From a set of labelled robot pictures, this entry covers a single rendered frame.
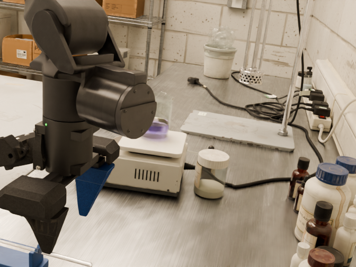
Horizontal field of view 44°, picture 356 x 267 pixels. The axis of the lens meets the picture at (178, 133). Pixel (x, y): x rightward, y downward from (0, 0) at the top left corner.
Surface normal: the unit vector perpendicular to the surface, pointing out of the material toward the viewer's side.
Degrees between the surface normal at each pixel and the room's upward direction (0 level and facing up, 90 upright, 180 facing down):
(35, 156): 87
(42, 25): 89
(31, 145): 64
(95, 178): 82
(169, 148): 0
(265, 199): 0
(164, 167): 90
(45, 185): 1
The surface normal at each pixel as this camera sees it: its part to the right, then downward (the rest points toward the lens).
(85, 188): -0.24, 0.17
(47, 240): -0.28, 0.55
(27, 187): 0.10, -0.94
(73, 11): 0.69, -0.42
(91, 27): 0.83, 0.18
